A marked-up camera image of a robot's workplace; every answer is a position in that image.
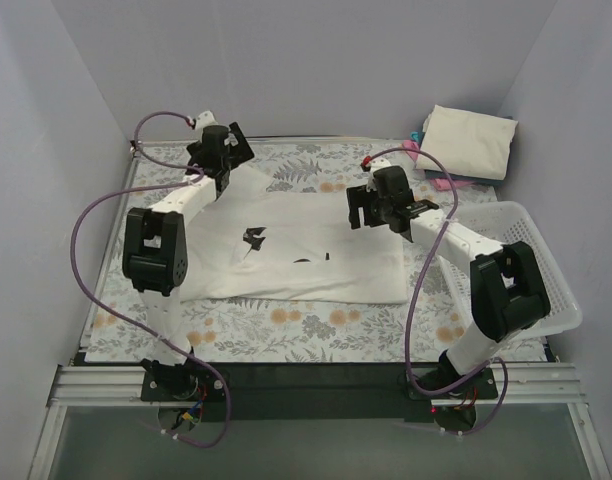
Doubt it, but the white t shirt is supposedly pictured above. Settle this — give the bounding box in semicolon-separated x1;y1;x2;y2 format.
181;166;408;304

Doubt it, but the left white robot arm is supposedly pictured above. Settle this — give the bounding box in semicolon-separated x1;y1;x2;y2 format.
122;119;254;400

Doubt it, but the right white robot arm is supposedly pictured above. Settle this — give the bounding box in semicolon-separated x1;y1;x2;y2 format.
347;162;551;398

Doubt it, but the pink folded t shirt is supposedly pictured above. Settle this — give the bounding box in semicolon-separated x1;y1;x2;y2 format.
402;140;474;191

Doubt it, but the cream folded t shirt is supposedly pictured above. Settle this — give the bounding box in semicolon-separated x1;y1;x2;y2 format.
415;104;518;180

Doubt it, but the white plastic basket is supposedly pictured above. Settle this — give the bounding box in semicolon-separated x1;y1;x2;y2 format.
437;201;583;341

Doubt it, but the floral table mat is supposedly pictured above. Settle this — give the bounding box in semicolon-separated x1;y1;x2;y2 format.
81;141;464;363

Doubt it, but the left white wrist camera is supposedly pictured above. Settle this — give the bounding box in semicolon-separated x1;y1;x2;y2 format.
190;110;217;131

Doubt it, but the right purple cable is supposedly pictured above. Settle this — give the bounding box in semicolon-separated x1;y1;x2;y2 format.
363;147;511;436

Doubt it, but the purple cable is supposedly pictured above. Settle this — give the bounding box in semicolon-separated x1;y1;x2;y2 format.
70;112;233;449
363;147;511;436

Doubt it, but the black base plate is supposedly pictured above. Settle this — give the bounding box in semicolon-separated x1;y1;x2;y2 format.
139;363;498;423

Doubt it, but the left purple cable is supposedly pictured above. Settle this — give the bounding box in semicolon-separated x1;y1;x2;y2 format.
70;112;233;449

